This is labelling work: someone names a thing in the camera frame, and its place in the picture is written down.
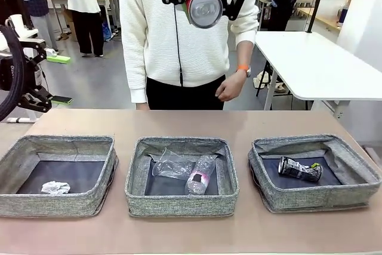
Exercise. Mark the person's left hand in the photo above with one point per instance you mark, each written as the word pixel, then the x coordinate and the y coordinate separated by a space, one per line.
pixel 231 86

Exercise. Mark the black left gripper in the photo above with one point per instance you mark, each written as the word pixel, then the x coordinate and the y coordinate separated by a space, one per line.
pixel 6 73

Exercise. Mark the beige slippers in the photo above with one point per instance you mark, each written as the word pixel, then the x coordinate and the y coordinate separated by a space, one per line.
pixel 281 88

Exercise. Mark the clear plastic water bottle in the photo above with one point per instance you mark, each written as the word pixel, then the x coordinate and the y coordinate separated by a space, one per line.
pixel 200 177

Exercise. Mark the black pole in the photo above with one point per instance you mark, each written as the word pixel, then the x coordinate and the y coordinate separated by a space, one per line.
pixel 316 4

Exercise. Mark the beige bag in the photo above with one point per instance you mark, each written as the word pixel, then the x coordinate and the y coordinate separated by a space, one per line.
pixel 260 81

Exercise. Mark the light wooden table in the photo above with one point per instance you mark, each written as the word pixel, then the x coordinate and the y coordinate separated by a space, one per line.
pixel 322 17

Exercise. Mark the blue plastic bag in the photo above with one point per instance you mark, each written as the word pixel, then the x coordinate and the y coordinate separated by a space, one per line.
pixel 108 31

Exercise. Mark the white paper ball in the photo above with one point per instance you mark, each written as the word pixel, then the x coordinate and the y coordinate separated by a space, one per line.
pixel 55 187

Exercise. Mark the clear plastic cup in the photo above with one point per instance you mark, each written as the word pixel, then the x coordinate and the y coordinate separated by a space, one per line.
pixel 170 167

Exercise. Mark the red soda can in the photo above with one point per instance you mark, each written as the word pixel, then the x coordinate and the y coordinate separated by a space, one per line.
pixel 206 8

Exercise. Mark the brown cardboard box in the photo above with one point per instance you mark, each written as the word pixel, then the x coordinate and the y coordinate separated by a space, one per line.
pixel 70 23

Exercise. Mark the orange wristwatch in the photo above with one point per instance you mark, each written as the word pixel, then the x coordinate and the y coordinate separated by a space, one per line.
pixel 243 68

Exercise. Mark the grey fabric basket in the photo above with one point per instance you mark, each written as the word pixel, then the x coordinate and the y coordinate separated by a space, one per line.
pixel 44 204
pixel 313 199
pixel 179 204

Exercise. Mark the large white table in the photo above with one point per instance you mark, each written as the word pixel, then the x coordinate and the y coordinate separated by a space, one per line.
pixel 313 64

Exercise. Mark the person's left forearm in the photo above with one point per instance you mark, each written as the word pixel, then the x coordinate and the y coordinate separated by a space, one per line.
pixel 244 55

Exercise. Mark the person in white sweater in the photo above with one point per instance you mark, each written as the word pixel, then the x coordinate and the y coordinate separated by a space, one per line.
pixel 155 43

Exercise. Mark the person's right hand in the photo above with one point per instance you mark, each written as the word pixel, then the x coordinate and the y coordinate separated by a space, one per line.
pixel 141 106

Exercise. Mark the dark blue bottle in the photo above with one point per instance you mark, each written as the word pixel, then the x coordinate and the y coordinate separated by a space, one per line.
pixel 343 17

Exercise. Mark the crushed black green can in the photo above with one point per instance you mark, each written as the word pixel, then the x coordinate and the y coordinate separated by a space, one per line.
pixel 298 169

